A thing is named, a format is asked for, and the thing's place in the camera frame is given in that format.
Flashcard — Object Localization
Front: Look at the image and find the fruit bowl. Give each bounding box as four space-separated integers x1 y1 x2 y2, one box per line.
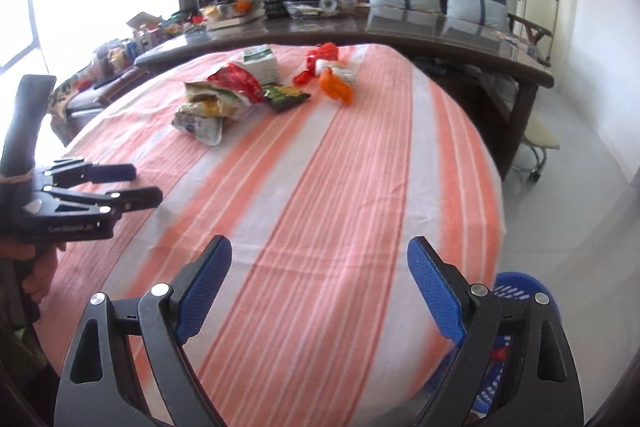
200 0 257 21

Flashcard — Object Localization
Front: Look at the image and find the floral sofa cover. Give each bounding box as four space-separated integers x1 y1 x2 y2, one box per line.
492 24 542 58

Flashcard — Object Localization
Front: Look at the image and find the round table with striped cloth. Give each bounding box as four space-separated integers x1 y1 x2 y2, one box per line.
32 43 503 427

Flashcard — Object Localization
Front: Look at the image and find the white wrapper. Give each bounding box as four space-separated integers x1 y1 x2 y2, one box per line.
315 59 357 88

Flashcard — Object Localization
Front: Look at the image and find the row of small bottles and boxes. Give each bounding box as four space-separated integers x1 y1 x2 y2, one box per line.
60 9 202 94

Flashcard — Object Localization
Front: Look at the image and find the brown side cabinet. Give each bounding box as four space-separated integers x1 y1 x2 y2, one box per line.
52 67 147 146

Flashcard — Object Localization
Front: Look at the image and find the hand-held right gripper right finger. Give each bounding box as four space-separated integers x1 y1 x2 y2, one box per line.
406 235 585 427

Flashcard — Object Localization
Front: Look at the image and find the dark wooden coffee table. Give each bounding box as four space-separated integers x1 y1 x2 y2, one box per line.
135 0 555 181

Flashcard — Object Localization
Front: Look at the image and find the dark green snack packet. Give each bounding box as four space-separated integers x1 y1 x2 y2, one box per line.
262 83 311 112

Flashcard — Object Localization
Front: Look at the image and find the orange plastic bag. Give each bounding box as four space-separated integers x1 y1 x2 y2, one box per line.
319 69 354 104

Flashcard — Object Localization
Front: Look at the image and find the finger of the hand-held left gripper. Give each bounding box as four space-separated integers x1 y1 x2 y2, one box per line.
50 158 137 188
37 186 164 226

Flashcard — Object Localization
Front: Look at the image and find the thick book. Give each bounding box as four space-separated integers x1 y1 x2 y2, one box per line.
205 12 266 30

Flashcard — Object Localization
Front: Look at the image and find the red snack packet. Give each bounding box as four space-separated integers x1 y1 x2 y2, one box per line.
207 62 264 105

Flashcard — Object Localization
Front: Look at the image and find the glass bowl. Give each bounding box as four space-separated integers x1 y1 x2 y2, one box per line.
285 0 358 18

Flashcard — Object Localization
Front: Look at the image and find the blue plastic wastebasket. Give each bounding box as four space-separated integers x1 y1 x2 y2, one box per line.
425 271 556 423

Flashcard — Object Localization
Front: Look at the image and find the white blue snack packet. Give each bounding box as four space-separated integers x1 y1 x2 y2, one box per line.
171 112 224 146

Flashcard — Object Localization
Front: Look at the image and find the white green milk carton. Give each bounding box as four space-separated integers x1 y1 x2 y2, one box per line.
242 47 280 85

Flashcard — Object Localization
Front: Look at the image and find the black ribbed jar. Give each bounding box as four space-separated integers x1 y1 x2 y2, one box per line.
262 0 292 20

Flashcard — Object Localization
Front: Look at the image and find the cream rolling stool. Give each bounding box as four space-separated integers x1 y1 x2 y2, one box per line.
517 112 562 182

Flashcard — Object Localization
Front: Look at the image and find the yellow snack packet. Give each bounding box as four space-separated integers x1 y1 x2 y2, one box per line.
184 82 236 118

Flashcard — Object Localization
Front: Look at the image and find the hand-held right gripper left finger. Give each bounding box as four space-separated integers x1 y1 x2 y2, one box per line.
54 234 233 427

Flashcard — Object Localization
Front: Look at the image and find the open cardboard box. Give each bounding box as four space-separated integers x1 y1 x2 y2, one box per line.
125 12 166 34

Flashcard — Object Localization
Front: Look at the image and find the person's left hand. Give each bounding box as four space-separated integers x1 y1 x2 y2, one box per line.
22 250 60 308

